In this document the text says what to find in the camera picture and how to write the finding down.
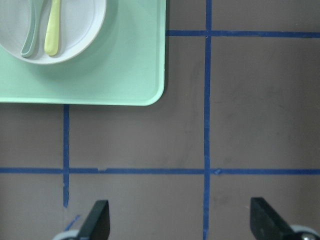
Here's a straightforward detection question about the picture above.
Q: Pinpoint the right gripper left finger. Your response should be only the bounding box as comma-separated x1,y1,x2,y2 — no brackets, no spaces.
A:
77,200,111,240

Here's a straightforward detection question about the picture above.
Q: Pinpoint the yellow plastic fork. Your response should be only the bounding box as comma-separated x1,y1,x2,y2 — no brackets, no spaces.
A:
44,0,61,56

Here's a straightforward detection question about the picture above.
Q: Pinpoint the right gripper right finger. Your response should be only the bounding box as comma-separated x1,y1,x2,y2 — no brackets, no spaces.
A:
249,197,300,240

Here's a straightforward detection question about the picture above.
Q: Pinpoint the white round plate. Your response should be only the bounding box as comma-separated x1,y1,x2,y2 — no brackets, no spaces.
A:
0,0,107,65

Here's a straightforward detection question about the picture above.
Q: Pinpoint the light green tray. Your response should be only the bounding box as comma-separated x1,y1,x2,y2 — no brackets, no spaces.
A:
0,0,167,106

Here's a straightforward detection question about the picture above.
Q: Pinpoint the pale green spoon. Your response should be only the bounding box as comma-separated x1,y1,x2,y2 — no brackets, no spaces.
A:
20,0,45,58

